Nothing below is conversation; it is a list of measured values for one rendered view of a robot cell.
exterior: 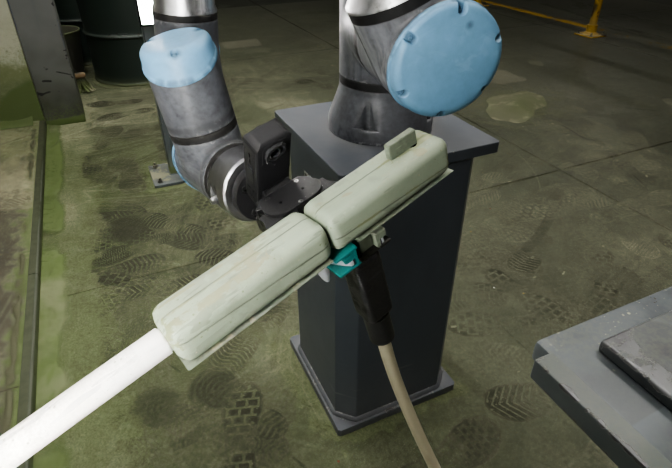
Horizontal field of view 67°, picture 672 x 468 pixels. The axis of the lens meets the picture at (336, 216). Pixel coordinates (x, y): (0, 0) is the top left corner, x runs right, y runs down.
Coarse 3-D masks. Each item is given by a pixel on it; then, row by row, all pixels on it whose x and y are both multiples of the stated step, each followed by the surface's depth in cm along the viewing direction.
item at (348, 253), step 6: (348, 246) 47; (354, 246) 47; (336, 252) 47; (342, 252) 46; (348, 252) 46; (354, 252) 47; (330, 258) 46; (336, 258) 46; (342, 258) 46; (348, 258) 46; (354, 258) 47; (330, 264) 48; (354, 264) 48; (330, 270) 48; (336, 270) 48; (342, 270) 47; (348, 270) 47; (342, 276) 47
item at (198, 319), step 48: (384, 144) 47; (432, 144) 49; (336, 192) 46; (384, 192) 46; (288, 240) 43; (336, 240) 45; (384, 240) 49; (192, 288) 41; (240, 288) 40; (288, 288) 43; (384, 288) 53; (144, 336) 39; (192, 336) 39; (384, 336) 57; (96, 384) 37; (48, 432) 35
